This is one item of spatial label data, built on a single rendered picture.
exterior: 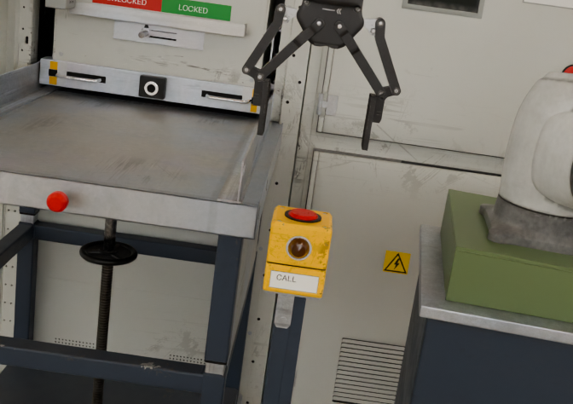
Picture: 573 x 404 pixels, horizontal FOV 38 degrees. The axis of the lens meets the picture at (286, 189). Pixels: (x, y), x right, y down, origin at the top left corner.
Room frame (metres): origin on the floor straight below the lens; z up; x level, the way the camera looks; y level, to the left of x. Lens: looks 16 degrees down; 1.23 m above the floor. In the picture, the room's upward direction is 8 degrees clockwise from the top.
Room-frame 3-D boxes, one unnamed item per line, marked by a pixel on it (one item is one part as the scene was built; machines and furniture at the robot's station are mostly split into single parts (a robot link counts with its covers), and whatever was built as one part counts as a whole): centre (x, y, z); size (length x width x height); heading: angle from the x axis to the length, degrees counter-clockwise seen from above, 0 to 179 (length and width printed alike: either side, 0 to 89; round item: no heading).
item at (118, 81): (1.94, 0.34, 0.89); 0.54 x 0.05 x 0.06; 89
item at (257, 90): (1.05, 0.06, 1.07); 0.03 x 0.01 x 0.05; 89
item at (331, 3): (1.05, -0.03, 1.17); 0.08 x 0.07 x 0.09; 89
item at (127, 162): (1.59, 0.34, 0.82); 0.68 x 0.62 x 0.06; 179
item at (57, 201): (1.23, 0.35, 0.82); 0.04 x 0.03 x 0.03; 179
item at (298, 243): (1.01, -0.03, 0.87); 0.03 x 0.01 x 0.03; 89
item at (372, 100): (1.05, -0.09, 1.04); 0.03 x 0.01 x 0.07; 179
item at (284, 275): (1.05, -0.03, 0.85); 0.08 x 0.08 x 0.10; 89
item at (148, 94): (1.90, 0.34, 0.90); 0.06 x 0.03 x 0.05; 89
